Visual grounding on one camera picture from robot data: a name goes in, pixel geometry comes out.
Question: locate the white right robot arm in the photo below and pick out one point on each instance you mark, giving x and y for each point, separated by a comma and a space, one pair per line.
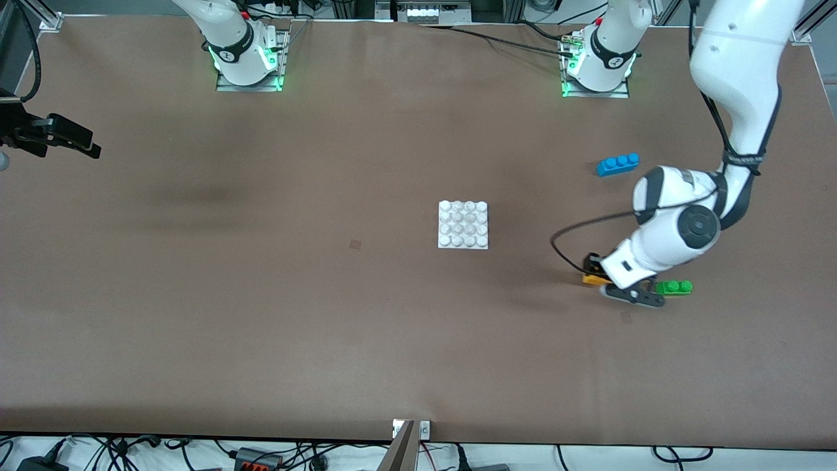
229, 39

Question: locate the green two-stud block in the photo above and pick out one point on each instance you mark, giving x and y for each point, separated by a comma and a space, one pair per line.
677, 288

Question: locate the blue three-stud block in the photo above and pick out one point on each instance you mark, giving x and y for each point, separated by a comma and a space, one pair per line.
617, 164

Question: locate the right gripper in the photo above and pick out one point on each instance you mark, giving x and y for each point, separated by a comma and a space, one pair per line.
19, 127

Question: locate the brown angled bar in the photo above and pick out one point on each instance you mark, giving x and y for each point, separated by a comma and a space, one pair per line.
400, 454

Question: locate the small metal edge bracket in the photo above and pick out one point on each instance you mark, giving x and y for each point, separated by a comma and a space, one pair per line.
424, 429

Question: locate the black adapter with orange connectors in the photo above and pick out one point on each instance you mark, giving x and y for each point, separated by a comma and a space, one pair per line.
258, 459

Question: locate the metal table corner bracket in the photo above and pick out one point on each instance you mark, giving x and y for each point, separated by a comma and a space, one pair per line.
51, 22
800, 35

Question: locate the white power strip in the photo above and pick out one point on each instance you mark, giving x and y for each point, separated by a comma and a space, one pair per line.
431, 12

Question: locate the black power plug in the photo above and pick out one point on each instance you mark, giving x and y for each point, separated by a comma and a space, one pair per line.
39, 463

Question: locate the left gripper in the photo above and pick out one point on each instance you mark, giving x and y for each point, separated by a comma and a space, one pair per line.
594, 264

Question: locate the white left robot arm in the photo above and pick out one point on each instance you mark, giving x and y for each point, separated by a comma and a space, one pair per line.
739, 65

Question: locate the white studded base plate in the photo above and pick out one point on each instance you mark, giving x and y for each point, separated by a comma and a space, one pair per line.
463, 225

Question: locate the yellow two-stud block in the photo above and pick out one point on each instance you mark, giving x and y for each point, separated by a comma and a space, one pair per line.
595, 280

